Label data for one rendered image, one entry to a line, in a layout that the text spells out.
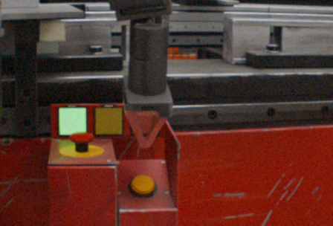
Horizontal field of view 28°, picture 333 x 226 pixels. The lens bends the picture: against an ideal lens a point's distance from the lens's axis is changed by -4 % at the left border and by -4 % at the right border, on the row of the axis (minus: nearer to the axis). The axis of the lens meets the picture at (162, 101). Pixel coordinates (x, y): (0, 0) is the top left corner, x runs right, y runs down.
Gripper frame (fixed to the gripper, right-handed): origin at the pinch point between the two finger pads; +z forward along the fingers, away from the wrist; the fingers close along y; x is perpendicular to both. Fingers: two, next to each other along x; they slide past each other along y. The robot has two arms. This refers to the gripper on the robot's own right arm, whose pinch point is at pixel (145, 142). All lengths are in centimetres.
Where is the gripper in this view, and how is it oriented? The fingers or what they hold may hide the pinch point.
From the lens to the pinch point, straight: 107.1
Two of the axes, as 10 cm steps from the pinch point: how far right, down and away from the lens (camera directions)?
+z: -0.4, 9.0, 4.3
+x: -9.9, 0.1, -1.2
